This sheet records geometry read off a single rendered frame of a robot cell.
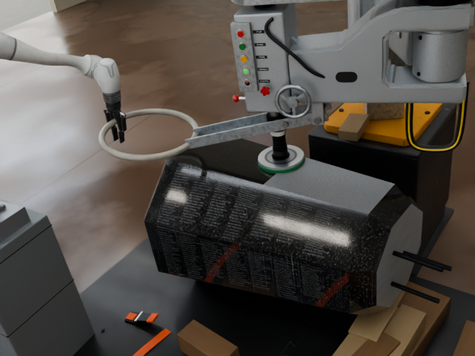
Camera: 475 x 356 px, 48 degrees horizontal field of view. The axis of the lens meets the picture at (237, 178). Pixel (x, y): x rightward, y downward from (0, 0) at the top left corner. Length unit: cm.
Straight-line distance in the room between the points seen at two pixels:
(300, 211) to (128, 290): 133
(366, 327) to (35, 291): 149
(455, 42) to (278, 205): 93
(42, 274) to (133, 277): 78
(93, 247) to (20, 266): 115
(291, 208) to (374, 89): 59
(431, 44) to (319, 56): 41
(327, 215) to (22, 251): 133
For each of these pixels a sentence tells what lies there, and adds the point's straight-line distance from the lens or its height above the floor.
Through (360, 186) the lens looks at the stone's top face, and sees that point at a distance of 229.
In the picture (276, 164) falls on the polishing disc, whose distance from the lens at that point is 243.
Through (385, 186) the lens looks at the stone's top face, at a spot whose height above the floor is 82.
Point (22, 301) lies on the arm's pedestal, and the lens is 263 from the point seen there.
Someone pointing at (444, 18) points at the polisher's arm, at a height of 149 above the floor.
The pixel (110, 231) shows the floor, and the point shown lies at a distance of 373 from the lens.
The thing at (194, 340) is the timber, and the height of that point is 14.
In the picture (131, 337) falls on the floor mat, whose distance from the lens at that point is 294.
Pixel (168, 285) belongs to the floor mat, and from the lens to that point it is 316.
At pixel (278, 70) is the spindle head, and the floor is 131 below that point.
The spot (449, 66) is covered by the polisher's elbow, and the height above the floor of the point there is 131.
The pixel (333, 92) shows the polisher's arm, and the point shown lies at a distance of 218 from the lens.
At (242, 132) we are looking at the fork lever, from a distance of 241.
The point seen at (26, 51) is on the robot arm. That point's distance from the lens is 252.
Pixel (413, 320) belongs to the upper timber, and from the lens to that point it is 256.
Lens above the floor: 210
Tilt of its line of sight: 32 degrees down
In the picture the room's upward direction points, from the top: 9 degrees counter-clockwise
